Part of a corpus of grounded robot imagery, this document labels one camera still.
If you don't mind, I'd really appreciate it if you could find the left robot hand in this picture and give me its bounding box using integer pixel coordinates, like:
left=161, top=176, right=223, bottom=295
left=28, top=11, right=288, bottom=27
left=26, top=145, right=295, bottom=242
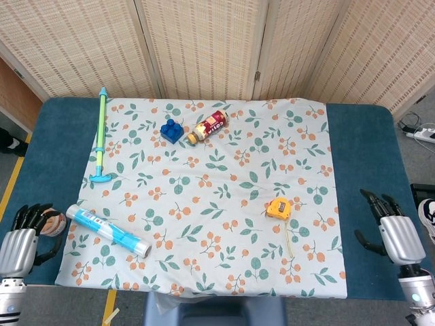
left=0, top=203, right=64, bottom=276

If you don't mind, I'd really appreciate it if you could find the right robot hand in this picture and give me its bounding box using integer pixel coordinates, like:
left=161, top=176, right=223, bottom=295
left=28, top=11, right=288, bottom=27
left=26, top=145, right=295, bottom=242
left=353, top=189, right=427, bottom=266

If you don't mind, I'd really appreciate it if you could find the yellow tape measure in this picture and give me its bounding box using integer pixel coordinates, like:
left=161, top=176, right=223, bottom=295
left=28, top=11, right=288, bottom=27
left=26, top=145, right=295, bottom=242
left=264, top=197, right=294, bottom=259

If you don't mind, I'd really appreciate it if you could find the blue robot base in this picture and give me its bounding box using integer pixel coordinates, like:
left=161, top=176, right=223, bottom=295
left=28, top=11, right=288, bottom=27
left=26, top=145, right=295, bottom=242
left=141, top=291, right=287, bottom=326

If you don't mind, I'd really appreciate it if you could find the black and white sneaker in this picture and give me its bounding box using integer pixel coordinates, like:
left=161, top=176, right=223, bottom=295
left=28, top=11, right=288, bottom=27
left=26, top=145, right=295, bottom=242
left=418, top=198, right=435, bottom=244

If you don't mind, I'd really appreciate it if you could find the clear tub of rubber bands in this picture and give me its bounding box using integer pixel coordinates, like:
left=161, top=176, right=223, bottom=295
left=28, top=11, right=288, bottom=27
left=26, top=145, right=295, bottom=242
left=39, top=209, right=67, bottom=237

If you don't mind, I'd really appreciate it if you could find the blue padded table cover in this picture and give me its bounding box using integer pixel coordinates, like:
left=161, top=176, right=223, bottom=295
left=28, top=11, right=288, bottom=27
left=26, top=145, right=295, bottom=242
left=0, top=96, right=434, bottom=302

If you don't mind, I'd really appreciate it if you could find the blue plastic wrap roll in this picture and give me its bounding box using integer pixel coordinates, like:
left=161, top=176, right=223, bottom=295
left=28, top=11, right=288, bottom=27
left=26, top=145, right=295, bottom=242
left=65, top=203, right=152, bottom=259

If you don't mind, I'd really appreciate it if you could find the black shoe with white sock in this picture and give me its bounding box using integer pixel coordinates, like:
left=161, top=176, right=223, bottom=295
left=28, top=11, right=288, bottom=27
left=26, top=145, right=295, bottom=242
left=0, top=128, right=29, bottom=158

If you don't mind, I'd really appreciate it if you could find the white power strip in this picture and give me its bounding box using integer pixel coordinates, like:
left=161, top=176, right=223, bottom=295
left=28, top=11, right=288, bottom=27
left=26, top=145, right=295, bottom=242
left=405, top=126, right=435, bottom=144

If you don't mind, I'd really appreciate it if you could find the green toy water pump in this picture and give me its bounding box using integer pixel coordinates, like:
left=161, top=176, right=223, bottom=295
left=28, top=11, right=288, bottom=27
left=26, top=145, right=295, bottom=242
left=88, top=86, right=114, bottom=185

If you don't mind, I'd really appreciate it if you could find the floral patterned cloth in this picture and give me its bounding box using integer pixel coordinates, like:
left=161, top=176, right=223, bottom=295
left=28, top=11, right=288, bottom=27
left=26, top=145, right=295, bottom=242
left=54, top=97, right=348, bottom=300

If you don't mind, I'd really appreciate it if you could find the blue toy building block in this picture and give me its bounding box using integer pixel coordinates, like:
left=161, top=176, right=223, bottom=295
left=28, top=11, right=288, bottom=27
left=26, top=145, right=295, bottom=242
left=160, top=118, right=185, bottom=145

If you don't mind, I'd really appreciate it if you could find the red labelled drink bottle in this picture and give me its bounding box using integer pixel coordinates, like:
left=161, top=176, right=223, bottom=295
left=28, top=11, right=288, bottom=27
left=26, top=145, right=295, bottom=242
left=187, top=109, right=230, bottom=145

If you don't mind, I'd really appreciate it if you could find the woven folding screen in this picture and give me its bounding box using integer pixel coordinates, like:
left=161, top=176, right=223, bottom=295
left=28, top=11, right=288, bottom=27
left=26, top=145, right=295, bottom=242
left=0, top=0, right=435, bottom=115

